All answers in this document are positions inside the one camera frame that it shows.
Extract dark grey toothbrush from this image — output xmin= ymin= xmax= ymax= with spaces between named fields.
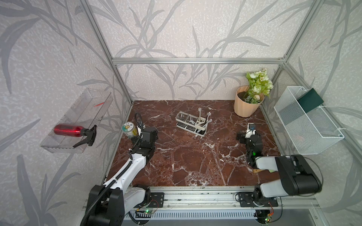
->
xmin=198 ymin=107 xmax=202 ymax=121

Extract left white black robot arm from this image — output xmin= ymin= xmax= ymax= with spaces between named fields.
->
xmin=80 ymin=127 xmax=158 ymax=226

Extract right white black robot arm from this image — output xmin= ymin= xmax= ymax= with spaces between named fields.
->
xmin=236 ymin=130 xmax=322 ymax=207

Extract small green tin can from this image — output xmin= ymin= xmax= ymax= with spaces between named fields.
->
xmin=122 ymin=122 xmax=139 ymax=139

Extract green toy garden fork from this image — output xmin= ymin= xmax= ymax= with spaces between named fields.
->
xmin=253 ymin=169 xmax=276 ymax=174

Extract beige ribbed flower pot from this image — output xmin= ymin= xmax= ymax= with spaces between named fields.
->
xmin=234 ymin=86 xmax=265 ymax=118

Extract green white artificial flowers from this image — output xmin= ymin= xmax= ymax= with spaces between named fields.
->
xmin=242 ymin=68 xmax=274 ymax=104

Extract red spray bottle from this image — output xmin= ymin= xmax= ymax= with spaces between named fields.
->
xmin=53 ymin=124 xmax=97 ymax=148

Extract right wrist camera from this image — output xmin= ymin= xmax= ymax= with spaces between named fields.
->
xmin=245 ymin=123 xmax=256 ymax=138

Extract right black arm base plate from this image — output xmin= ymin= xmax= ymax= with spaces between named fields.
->
xmin=235 ymin=192 xmax=279 ymax=208

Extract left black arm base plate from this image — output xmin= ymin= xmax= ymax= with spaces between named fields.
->
xmin=132 ymin=192 xmax=165 ymax=208

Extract white wire mesh basket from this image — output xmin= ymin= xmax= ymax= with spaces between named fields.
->
xmin=274 ymin=86 xmax=345 ymax=155

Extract aluminium mounting rail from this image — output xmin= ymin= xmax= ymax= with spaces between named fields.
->
xmin=81 ymin=186 xmax=323 ymax=211

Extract aluminium frame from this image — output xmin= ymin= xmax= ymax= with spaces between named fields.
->
xmin=79 ymin=0 xmax=362 ymax=164

